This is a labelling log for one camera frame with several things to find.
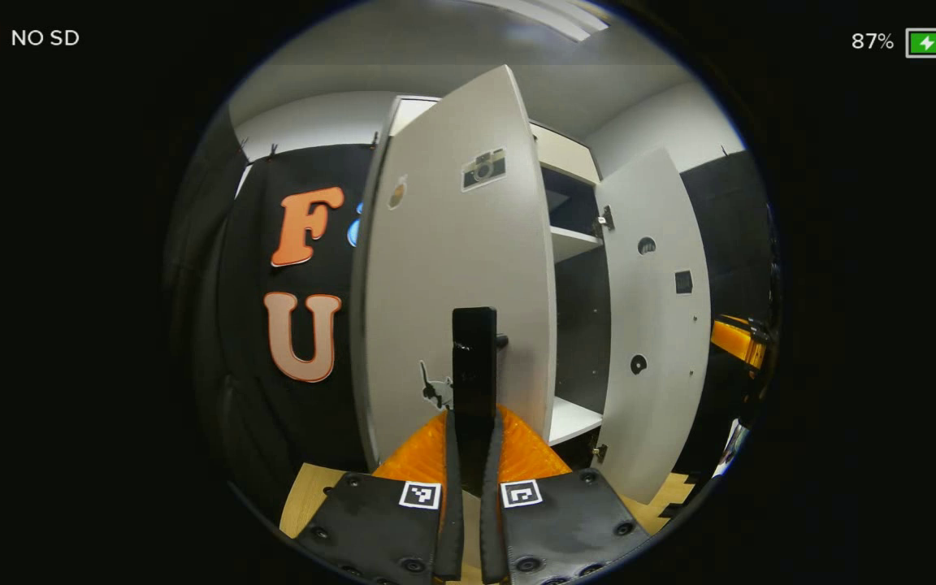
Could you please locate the white cabinet flap panel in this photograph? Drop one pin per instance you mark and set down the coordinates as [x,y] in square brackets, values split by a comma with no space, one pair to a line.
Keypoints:
[569,158]

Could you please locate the white cabinet shelf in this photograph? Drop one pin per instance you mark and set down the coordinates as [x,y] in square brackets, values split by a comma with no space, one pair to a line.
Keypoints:
[574,418]
[574,242]

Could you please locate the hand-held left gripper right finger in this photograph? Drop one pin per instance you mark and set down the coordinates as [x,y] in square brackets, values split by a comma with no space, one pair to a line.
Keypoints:
[492,528]

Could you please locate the long ceiling light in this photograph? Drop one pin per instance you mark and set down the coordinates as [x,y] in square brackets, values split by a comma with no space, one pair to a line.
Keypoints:
[557,20]

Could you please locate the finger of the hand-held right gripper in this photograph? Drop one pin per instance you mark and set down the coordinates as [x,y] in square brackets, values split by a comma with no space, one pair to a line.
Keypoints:
[736,341]

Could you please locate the black backdrop cloth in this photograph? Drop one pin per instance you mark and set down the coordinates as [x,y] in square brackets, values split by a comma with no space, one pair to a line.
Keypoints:
[257,406]

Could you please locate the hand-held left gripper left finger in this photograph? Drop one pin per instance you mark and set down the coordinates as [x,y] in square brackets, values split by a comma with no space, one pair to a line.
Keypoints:
[450,528]

